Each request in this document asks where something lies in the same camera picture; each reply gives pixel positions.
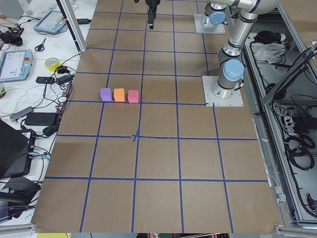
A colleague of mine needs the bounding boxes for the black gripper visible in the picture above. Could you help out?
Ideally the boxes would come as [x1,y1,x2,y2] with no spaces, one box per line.
[145,0,160,30]

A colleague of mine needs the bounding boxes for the orange foam block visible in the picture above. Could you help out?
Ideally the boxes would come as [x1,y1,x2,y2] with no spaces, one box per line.
[113,88,125,102]

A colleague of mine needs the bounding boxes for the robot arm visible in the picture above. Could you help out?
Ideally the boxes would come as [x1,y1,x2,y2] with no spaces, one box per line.
[203,0,280,99]

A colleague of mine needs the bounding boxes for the pink foam block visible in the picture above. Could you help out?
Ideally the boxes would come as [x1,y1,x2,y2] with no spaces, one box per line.
[128,90,139,104]

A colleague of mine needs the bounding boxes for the purple foam block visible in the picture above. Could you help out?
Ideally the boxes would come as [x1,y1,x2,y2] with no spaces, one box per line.
[100,87,112,102]

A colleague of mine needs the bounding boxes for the teach pendant far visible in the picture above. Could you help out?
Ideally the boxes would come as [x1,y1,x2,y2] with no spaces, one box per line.
[33,10,66,35]

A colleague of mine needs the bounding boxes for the teach pendant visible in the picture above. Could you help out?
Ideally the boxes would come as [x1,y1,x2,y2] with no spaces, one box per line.
[0,50,33,83]
[33,10,66,35]

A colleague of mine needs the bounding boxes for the yellow tape roll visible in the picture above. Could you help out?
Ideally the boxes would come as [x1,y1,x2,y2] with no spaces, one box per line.
[45,57,61,72]

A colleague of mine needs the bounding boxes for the white crumpled cloth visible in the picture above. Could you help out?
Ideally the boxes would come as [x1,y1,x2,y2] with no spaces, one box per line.
[255,43,286,63]

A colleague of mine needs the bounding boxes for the teach pendant near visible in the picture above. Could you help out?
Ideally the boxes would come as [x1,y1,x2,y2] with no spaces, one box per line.
[0,50,33,83]

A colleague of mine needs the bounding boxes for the black power adapter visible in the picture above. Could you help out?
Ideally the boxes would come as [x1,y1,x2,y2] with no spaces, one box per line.
[25,112,56,126]

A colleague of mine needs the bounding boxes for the black laptop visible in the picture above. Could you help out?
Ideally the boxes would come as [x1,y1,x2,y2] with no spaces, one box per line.
[0,121,35,179]

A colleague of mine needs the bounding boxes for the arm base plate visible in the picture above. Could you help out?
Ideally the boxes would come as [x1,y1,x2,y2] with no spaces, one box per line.
[194,12,225,34]
[202,76,244,107]

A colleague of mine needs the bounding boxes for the aluminium frame post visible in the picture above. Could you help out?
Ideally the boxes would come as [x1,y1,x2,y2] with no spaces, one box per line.
[56,0,87,54]

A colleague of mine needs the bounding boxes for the black handled scissors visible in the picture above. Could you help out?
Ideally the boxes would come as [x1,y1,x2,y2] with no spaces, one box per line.
[34,38,47,52]

